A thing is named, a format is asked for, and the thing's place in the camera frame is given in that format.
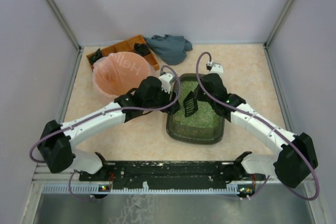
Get black litter scoop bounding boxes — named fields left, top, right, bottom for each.
left=183, top=91, right=198, bottom=118

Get dark litter box tray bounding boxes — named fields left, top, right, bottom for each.
left=166, top=73, right=225, bottom=145

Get pink bag-lined trash bin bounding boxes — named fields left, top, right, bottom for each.
left=92, top=52, right=156, bottom=104

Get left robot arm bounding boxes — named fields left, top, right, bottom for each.
left=37, top=73, right=179, bottom=174

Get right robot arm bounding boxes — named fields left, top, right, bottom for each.
left=196, top=73, right=318, bottom=188

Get blue-grey cloth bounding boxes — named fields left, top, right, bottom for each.
left=144, top=35, right=193, bottom=66

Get dark rolled item far right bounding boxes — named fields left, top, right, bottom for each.
left=133, top=43, right=151, bottom=57

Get dark rolled item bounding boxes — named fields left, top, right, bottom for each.
left=89, top=48, right=103, bottom=65
left=133, top=43, right=151, bottom=57

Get orange compartment tray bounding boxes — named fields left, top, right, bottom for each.
left=86, top=35, right=160, bottom=70

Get dark rolled item far left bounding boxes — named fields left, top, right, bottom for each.
left=89, top=48, right=103, bottom=65

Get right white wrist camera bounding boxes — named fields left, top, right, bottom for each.
left=206, top=61, right=224, bottom=75

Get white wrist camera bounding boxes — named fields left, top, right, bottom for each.
left=159, top=72, right=176, bottom=94
left=206, top=61, right=224, bottom=75

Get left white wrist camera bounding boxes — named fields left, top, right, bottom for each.
left=159, top=72, right=176, bottom=94

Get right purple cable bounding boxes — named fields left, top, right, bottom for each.
left=196, top=52, right=320, bottom=201

